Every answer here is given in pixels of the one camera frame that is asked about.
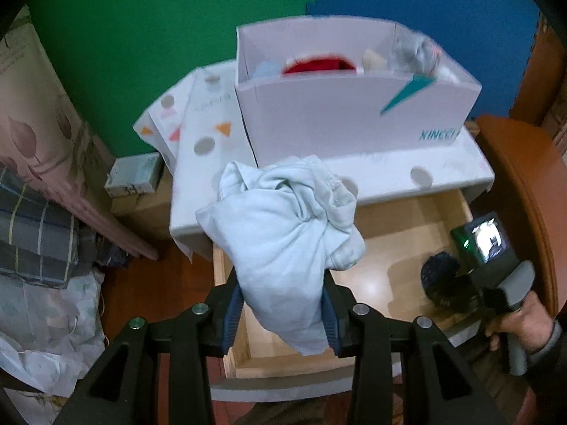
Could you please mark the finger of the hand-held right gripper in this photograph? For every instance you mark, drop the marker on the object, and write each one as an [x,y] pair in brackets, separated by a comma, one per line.
[465,296]

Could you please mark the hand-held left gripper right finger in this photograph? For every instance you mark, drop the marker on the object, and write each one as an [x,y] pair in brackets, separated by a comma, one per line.
[331,323]

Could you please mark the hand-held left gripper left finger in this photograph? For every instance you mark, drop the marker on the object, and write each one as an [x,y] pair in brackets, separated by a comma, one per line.
[234,316]

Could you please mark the navy lace underwear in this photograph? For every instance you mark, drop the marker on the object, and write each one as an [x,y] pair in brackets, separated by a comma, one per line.
[438,270]

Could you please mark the wooden drawer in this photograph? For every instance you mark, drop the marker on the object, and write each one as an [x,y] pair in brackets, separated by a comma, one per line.
[398,252]

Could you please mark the light blue underwear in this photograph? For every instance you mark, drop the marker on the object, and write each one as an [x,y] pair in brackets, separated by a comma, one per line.
[279,248]

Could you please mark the white cardboard box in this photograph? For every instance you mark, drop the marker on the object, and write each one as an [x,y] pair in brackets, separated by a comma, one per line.
[332,115]

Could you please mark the red underwear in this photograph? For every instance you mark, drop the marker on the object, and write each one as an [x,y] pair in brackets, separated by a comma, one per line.
[319,65]

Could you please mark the person's right forearm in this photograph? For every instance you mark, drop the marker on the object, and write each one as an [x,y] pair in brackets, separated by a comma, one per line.
[551,363]

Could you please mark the pale blue underwear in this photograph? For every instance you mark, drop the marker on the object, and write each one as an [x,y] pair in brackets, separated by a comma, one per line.
[265,71]

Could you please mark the person's right hand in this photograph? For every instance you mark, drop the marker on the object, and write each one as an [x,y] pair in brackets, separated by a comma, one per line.
[534,323]

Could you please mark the brown wooden chair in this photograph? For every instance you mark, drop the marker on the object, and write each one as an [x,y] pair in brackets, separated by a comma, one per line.
[522,177]

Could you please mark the white patterned nightstand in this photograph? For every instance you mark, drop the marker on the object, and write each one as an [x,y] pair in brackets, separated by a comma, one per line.
[199,203]

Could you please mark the brown cardboard box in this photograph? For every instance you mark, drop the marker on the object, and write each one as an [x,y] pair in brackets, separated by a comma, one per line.
[141,217]

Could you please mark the small teal box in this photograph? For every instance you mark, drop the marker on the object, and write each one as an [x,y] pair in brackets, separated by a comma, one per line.
[133,177]

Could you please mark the white floral cloth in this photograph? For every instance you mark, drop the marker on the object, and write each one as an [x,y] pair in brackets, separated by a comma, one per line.
[44,332]

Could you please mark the patterned white cover sheet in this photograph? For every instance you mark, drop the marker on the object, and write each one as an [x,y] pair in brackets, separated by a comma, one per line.
[155,119]

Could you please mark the grey plaid cloth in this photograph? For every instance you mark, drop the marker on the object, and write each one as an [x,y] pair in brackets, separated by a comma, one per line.
[35,239]

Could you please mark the blue foam mat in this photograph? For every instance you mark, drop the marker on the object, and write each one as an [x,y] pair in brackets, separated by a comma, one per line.
[443,4]

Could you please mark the pink floral blanket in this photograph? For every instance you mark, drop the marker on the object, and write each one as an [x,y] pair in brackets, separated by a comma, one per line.
[53,133]

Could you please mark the green foam mat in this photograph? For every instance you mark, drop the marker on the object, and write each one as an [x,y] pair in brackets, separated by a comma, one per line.
[155,44]

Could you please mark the wooden furniture frame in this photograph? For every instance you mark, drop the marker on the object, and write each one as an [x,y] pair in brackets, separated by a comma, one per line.
[547,88]

